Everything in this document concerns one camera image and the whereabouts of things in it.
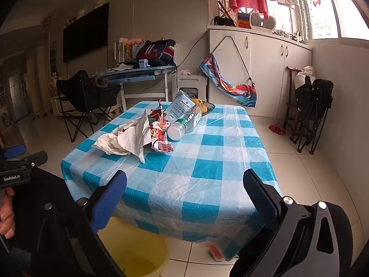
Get red hanging knot ornament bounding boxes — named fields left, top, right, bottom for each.
left=43, top=13, right=54, bottom=39

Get group of small ornaments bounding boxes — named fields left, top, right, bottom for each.
left=274, top=29, right=304, bottom=41

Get blue checked tablecloth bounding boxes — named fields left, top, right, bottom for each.
left=60, top=101, right=283, bottom=262

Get colourful printed tote bag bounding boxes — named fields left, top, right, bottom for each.
left=200, top=36, right=258, bottom=108

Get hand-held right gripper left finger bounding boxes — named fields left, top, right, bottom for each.
left=30, top=170, right=128, bottom=277

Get dark wooden chair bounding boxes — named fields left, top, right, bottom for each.
left=284, top=66, right=306, bottom=142

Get yellow plastic bucket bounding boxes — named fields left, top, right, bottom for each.
left=96, top=216, right=170, bottom=277

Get yellow mango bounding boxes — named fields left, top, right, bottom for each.
left=193, top=99, right=207, bottom=114

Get blue study desk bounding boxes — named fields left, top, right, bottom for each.
left=95, top=65, right=177, bottom=111

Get pale drink carton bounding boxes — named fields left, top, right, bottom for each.
left=167, top=90, right=202, bottom=119

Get cartoon printed snack bag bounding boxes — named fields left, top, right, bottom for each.
left=146, top=99, right=169, bottom=143

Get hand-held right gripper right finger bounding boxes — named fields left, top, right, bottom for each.
left=229, top=169, right=354, bottom=277

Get low white television stand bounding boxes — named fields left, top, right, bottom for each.
left=50, top=96, right=75, bottom=116

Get loose papers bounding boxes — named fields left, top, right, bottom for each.
left=108, top=63, right=134, bottom=71

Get colourful picture box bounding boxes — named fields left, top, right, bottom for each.
left=237, top=13, right=251, bottom=29

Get black folding camp chair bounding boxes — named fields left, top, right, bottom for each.
left=56, top=70, right=123, bottom=143

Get person's left hand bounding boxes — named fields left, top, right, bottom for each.
left=0, top=187, right=15, bottom=239

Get white plastic bag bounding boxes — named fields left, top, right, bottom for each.
left=294, top=66, right=318, bottom=85

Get row of books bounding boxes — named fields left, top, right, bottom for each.
left=113, top=37, right=139, bottom=62

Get black wall television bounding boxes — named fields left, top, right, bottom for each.
left=63, top=2, right=110, bottom=63

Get white cabinet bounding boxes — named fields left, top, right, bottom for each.
left=208, top=24, right=313, bottom=119

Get black folded chair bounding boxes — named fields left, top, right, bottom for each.
left=294, top=78, right=335, bottom=154

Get red printed wrapper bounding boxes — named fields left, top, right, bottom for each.
left=150, top=138, right=175, bottom=152

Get dark striped backpack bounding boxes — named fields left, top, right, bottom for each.
left=135, top=39, right=177, bottom=67

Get black cloth bundle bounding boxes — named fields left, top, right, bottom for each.
left=214, top=16, right=235, bottom=26

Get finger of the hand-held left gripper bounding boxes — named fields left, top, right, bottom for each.
left=17, top=151, right=48, bottom=169
left=0, top=145, right=26, bottom=160

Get window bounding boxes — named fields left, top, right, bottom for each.
left=267, top=0, right=369, bottom=41

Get white paper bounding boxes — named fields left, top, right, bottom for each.
left=92, top=133, right=139, bottom=156

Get white paper bag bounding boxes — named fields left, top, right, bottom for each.
left=115, top=109, right=153, bottom=164

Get white plastic bottle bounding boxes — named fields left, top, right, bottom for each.
left=167, top=104, right=204, bottom=142

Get white plastic storage stool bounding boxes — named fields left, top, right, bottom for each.
left=176, top=73, right=208, bottom=104

